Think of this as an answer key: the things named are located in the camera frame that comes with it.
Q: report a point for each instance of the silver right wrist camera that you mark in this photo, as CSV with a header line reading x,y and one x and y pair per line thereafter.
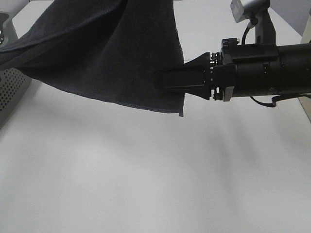
x,y
256,11

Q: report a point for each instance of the dark navy towel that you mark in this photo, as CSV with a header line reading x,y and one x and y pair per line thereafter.
x,y
107,50

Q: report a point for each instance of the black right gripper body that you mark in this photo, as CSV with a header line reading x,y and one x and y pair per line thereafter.
x,y
242,71

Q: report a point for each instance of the grey perforated plastic basket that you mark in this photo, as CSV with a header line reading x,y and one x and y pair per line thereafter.
x,y
13,83

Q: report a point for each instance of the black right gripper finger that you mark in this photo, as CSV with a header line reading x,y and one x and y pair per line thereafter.
x,y
190,81
200,63

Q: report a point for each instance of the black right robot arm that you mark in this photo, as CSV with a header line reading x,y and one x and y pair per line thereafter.
x,y
283,72

